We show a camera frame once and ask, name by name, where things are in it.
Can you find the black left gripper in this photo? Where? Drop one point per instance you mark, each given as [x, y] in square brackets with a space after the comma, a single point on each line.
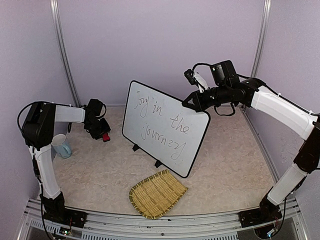
[98, 135]

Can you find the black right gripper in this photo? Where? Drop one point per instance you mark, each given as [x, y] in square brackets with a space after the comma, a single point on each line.
[196, 106]

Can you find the red bone-shaped eraser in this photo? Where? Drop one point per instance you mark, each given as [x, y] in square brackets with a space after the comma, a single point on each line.
[106, 137]

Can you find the white whiteboard black frame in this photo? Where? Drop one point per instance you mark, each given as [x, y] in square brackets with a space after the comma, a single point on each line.
[161, 126]

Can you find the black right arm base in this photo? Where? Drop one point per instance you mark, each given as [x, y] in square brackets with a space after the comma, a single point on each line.
[266, 212]

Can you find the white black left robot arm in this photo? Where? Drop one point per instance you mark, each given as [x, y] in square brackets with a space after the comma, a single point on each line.
[37, 131]

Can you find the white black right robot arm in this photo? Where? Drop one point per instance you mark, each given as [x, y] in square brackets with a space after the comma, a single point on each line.
[233, 88]

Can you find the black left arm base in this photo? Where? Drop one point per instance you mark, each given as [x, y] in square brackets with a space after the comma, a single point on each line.
[55, 211]

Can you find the black whiteboard stand foot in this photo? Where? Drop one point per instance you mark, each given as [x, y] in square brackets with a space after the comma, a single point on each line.
[158, 164]
[135, 147]

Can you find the light blue mug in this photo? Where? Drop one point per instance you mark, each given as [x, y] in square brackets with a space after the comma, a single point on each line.
[61, 146]

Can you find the woven bamboo tray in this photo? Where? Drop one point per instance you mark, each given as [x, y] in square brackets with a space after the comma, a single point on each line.
[156, 195]

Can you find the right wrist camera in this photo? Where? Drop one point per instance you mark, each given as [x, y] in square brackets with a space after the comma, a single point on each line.
[194, 78]

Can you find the aluminium corner post right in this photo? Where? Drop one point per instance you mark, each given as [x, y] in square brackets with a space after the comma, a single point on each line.
[261, 37]

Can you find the aluminium corner post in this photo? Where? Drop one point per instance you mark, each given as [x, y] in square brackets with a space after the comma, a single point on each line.
[54, 6]
[261, 37]

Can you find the aluminium corner post left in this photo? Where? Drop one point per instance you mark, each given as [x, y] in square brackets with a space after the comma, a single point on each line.
[54, 6]

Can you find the aluminium front rail frame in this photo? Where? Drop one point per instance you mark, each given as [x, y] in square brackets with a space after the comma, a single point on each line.
[112, 226]

